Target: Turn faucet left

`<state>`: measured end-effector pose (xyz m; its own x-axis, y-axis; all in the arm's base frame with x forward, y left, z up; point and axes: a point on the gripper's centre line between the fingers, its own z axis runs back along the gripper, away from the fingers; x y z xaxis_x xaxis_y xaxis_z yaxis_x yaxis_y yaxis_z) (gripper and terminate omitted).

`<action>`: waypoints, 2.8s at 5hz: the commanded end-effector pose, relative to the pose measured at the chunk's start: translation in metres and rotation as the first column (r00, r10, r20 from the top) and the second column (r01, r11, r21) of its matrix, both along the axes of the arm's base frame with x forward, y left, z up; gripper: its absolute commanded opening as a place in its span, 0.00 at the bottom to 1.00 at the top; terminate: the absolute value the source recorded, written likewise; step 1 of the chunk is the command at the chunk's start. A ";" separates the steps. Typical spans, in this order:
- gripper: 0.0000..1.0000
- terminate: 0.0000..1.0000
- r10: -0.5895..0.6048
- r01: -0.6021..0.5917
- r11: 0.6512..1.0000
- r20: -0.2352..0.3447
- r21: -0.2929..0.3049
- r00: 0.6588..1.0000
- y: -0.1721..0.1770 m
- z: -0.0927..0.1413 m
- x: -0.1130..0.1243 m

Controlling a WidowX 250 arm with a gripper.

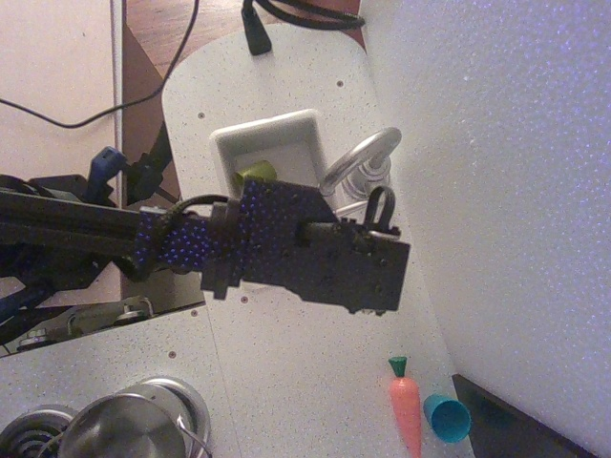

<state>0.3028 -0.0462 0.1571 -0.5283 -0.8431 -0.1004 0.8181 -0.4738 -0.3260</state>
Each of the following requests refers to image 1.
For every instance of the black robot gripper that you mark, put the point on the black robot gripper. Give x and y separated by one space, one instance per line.
286 234

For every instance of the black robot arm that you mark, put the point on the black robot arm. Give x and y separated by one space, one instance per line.
52 245

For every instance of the silver toy faucet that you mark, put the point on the silver toy faucet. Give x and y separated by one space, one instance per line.
363 168

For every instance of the olive green cup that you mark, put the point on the olive green cup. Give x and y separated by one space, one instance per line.
260 170

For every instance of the white toy sink basin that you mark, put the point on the white toy sink basin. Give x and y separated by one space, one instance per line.
291 143

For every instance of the orange toy carrot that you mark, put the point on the orange toy carrot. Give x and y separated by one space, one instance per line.
405 401

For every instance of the stainless steel pot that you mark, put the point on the stainless steel pot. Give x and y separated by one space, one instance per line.
156 418

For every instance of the teal plastic cup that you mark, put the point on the teal plastic cup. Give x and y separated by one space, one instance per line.
449 419

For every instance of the silver stove burner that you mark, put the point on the silver stove burner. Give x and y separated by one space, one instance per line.
37 432

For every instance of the blue cable clip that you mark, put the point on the blue cable clip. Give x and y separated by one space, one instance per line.
104 166

